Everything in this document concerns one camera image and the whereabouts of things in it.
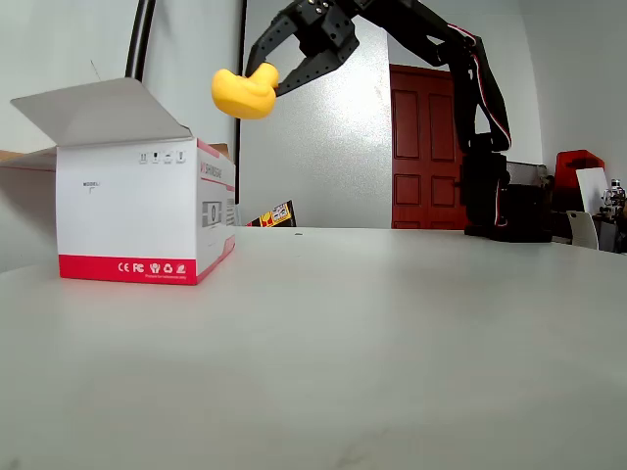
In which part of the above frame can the yellow rubber duck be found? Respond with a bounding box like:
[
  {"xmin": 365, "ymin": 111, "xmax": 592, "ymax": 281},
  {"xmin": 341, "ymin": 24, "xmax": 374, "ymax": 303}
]
[{"xmin": 210, "ymin": 62, "xmax": 281, "ymax": 121}]

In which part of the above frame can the open cardboard box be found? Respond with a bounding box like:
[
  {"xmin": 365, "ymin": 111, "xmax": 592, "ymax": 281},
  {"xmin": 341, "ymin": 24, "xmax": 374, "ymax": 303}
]
[{"xmin": 0, "ymin": 76, "xmax": 237, "ymax": 287}]

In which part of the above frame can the yellow red black packet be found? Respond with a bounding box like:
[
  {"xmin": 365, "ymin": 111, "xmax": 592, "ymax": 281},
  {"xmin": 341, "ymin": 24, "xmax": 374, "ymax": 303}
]
[{"xmin": 246, "ymin": 199, "xmax": 298, "ymax": 228}]

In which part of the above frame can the red wooden door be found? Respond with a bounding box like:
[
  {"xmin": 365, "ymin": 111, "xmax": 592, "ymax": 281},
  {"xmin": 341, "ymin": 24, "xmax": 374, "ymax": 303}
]
[{"xmin": 389, "ymin": 63, "xmax": 466, "ymax": 230}]

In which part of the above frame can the white board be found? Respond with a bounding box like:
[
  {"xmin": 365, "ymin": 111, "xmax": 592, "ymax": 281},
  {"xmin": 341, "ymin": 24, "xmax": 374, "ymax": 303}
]
[{"xmin": 575, "ymin": 166, "xmax": 611, "ymax": 216}]

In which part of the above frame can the white chair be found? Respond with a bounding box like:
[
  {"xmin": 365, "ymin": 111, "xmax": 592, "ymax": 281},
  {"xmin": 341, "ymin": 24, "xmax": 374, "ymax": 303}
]
[{"xmin": 566, "ymin": 210, "xmax": 600, "ymax": 251}]

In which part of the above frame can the black vertical frame strip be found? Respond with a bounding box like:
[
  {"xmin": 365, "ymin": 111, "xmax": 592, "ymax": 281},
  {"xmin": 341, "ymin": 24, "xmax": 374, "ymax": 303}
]
[{"xmin": 235, "ymin": 0, "xmax": 249, "ymax": 207}]

